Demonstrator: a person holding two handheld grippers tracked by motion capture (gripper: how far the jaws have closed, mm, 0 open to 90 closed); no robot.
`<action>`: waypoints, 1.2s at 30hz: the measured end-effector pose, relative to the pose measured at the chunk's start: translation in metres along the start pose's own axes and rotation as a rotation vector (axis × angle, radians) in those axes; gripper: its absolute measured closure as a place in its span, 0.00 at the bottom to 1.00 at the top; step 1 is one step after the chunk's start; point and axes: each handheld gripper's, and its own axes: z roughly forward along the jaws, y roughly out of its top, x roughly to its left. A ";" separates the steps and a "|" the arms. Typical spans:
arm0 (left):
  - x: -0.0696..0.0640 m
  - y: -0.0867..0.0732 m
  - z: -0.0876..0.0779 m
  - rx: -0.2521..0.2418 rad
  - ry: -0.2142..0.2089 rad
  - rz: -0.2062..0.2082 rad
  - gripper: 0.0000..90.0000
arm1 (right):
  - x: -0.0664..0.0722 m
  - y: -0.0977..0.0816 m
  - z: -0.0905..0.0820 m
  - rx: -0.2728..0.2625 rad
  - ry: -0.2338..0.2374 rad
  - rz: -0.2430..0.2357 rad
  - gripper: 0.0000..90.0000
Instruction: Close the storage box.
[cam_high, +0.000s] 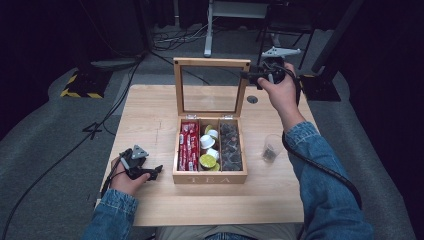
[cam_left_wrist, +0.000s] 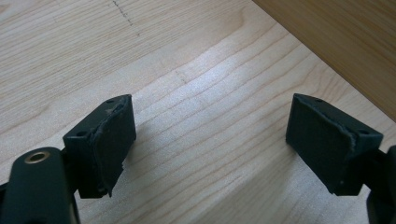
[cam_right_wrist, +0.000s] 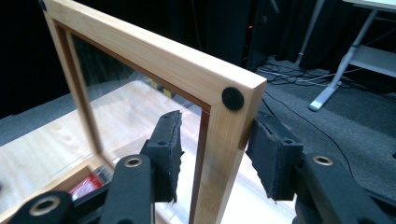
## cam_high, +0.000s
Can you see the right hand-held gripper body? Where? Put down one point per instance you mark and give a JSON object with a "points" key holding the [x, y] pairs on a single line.
{"points": [[275, 68]]}

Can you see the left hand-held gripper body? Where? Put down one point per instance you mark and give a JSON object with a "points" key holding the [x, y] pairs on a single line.
{"points": [[135, 163]]}

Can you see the wooden tea box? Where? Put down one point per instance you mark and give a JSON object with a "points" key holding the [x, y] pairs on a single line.
{"points": [[210, 180]]}

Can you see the clear plastic cup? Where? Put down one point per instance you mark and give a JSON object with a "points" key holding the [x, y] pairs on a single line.
{"points": [[271, 142]]}

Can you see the single dark tea bag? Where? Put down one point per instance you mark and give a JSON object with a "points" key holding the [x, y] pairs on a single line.
{"points": [[268, 154]]}

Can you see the person's left hand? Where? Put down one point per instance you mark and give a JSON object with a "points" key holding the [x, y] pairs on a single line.
{"points": [[123, 183]]}

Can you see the person's right hand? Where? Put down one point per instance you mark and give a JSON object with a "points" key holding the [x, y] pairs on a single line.
{"points": [[285, 95]]}

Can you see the row of red stick packets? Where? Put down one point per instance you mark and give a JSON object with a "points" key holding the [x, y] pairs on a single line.
{"points": [[188, 146]]}

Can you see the black chair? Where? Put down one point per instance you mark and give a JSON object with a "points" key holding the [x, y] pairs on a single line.
{"points": [[290, 29]]}

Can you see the stand base with hazard tape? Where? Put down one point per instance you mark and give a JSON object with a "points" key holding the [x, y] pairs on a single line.
{"points": [[321, 89], [86, 83]]}

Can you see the green lid creamer cup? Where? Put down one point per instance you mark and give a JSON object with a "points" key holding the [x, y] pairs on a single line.
{"points": [[208, 129], [216, 167], [207, 161]]}

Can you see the slanted black stand pole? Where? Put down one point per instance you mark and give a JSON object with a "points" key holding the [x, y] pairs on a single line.
{"points": [[336, 33]]}

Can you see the pile of dark tea packets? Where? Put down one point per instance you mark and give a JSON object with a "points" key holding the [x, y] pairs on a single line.
{"points": [[230, 150]]}

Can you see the grey flat stand base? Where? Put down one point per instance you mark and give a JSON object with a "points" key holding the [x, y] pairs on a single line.
{"points": [[113, 63]]}

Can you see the white desk frame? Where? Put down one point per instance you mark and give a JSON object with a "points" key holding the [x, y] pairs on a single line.
{"points": [[208, 40]]}

